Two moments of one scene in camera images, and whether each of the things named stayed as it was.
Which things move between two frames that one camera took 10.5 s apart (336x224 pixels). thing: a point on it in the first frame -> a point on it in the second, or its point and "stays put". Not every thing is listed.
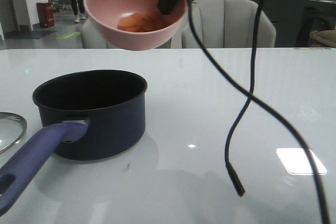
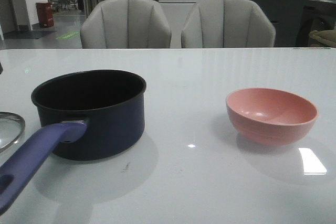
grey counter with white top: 286,4 stays put
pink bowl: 124,9 -> 270,116
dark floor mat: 28,34 stays put
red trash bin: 45,13 stays put
